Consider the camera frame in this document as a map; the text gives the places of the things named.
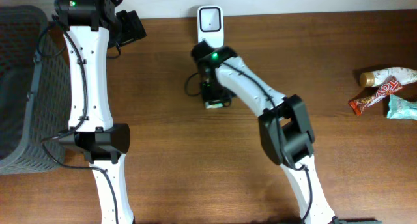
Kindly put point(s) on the white tube with gold cap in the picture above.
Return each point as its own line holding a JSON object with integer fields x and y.
{"x": 376, "y": 78}

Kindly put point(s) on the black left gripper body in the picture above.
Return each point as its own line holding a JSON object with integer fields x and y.
{"x": 126, "y": 29}

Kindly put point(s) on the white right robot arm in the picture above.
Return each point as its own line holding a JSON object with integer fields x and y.
{"x": 285, "y": 130}

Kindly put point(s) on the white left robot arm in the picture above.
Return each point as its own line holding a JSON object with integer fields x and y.
{"x": 90, "y": 28}

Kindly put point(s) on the red snack packet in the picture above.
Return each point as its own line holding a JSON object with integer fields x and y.
{"x": 389, "y": 86}

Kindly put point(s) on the teal snack packet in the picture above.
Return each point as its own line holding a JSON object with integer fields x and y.
{"x": 401, "y": 109}

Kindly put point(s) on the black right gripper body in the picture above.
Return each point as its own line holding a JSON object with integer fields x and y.
{"x": 214, "y": 91}

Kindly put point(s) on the grey plastic mesh basket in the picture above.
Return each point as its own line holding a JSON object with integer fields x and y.
{"x": 35, "y": 93}

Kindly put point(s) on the small teal tissue pack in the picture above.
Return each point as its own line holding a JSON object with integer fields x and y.
{"x": 213, "y": 104}

